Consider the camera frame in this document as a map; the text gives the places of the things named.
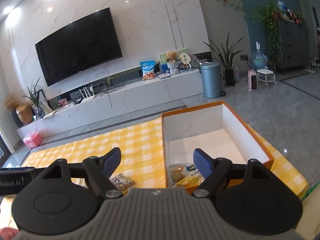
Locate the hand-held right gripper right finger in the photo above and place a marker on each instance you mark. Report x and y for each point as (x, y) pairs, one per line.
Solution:
(201, 163)

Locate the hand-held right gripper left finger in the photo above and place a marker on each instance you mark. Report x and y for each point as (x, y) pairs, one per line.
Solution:
(113, 158)

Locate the clear brown snack packet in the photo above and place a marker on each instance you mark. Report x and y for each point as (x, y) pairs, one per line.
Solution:
(122, 181)

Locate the orange cardboard box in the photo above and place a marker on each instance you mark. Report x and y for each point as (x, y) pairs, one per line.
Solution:
(195, 122)

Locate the yellow green snack packet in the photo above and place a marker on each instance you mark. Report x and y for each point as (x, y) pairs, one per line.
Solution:
(186, 181)

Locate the pink box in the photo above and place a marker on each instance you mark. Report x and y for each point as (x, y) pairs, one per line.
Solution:
(32, 140)

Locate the white marble television console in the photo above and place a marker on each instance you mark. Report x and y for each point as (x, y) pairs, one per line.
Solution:
(125, 97)

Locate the white router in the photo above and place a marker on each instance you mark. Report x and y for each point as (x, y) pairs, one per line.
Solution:
(87, 97)

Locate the golden vase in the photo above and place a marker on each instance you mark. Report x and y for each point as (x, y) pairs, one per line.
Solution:
(24, 113)

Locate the dried flowers in black vase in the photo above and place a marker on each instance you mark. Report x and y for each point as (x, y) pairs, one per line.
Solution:
(11, 102)

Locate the green plant in glass vase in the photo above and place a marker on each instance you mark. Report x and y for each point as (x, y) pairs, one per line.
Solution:
(37, 105)

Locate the grey blue trash can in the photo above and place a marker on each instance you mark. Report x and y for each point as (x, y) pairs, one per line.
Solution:
(211, 80)

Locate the long-leaf potted plant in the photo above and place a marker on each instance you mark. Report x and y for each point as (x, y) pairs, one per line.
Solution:
(229, 76)

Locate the blue snack bag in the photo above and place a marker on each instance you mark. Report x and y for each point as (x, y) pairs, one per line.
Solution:
(147, 71)

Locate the flat white box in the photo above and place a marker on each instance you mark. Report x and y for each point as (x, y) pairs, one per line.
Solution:
(164, 76)

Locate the pink space heater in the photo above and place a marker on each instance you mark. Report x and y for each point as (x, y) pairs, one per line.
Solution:
(252, 80)

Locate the round paper fan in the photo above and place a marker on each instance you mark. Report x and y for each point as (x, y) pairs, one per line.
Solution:
(184, 58)

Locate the white round stool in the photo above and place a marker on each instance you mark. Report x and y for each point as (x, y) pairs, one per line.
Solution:
(266, 73)

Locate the brown teddy bear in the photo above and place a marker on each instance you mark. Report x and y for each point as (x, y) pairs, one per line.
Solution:
(172, 56)

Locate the green poster board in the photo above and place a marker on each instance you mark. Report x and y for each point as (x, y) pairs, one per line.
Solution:
(162, 55)

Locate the blue water jug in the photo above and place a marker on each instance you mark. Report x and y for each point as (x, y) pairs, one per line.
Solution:
(258, 60)

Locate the black flat television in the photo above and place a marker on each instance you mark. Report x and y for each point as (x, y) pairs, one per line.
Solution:
(80, 45)

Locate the dark grey dresser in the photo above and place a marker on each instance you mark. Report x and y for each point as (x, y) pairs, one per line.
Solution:
(292, 45)

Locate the trailing green plant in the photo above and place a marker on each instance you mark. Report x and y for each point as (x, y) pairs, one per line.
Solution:
(268, 15)

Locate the wall socket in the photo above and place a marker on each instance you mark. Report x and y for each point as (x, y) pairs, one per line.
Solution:
(244, 57)

